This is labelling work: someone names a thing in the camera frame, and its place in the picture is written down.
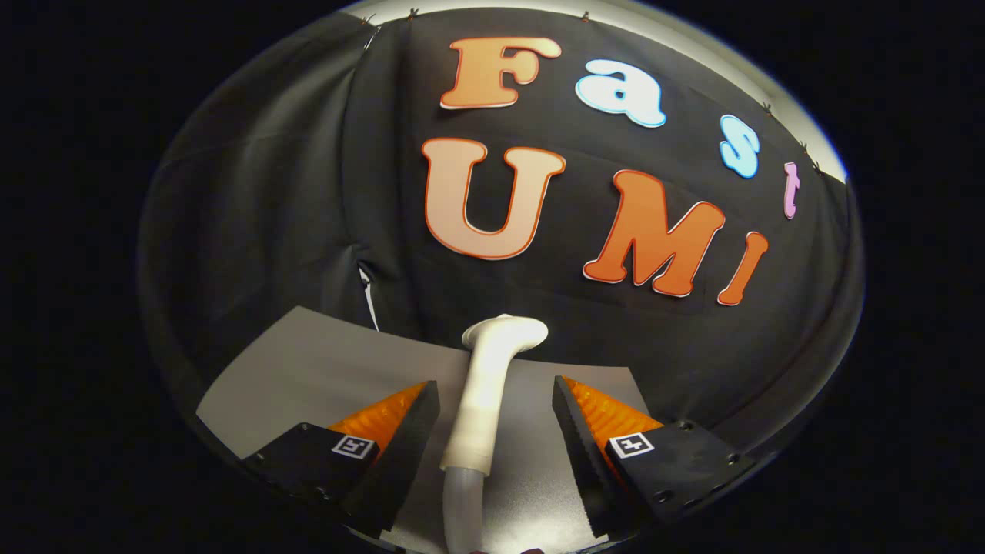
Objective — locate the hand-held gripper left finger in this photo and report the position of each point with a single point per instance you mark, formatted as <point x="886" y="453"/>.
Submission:
<point x="404" y="454"/>

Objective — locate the grey drawer cabinet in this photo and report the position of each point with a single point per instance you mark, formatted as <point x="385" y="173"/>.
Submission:
<point x="308" y="369"/>

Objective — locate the black backdrop cloth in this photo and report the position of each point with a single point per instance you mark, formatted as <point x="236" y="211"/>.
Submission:
<point x="308" y="192"/>

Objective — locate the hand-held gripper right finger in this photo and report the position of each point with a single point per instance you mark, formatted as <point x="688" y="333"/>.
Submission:
<point x="585" y="454"/>

